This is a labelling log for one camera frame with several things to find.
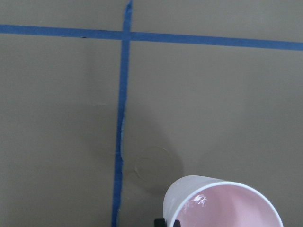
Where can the pink paper cup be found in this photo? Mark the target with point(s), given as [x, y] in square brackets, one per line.
[199, 201]

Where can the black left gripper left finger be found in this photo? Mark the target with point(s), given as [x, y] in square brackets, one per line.
[159, 222]

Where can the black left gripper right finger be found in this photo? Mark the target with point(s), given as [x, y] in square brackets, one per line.
[176, 223]

